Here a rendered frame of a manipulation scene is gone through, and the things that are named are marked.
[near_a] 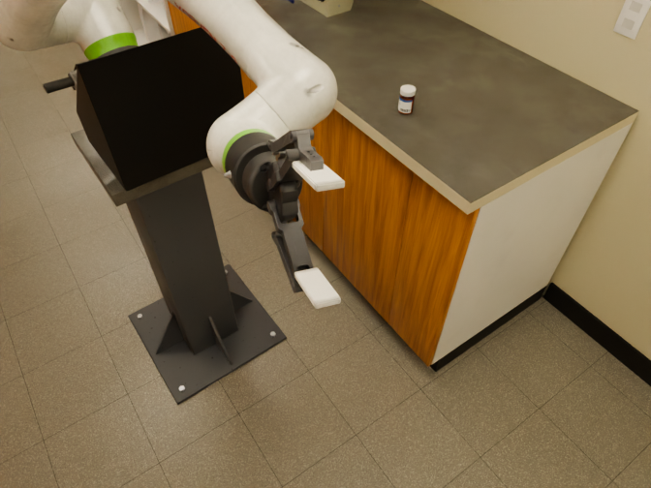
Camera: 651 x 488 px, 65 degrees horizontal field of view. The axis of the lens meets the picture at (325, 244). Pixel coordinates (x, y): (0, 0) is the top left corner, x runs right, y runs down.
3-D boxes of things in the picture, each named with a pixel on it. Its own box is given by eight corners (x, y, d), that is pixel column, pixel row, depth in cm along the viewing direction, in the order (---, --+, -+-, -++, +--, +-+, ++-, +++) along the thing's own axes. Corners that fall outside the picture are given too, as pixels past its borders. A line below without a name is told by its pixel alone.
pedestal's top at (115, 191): (116, 207, 127) (111, 195, 125) (75, 144, 145) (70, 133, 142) (229, 160, 140) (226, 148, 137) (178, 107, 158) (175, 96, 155)
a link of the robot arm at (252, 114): (230, 180, 88) (185, 134, 81) (284, 132, 88) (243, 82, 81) (251, 212, 77) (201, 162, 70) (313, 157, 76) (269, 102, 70)
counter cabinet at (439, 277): (289, 90, 332) (279, -64, 266) (540, 298, 219) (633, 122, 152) (195, 124, 307) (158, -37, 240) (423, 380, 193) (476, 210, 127)
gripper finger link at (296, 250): (267, 198, 63) (266, 203, 64) (292, 283, 60) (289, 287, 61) (297, 194, 64) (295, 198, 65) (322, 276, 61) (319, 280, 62)
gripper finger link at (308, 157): (306, 154, 55) (306, 127, 54) (324, 169, 51) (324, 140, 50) (293, 156, 55) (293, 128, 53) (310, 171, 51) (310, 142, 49)
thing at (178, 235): (177, 405, 187) (96, 239, 120) (128, 317, 213) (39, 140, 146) (287, 338, 206) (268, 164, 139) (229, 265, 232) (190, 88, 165)
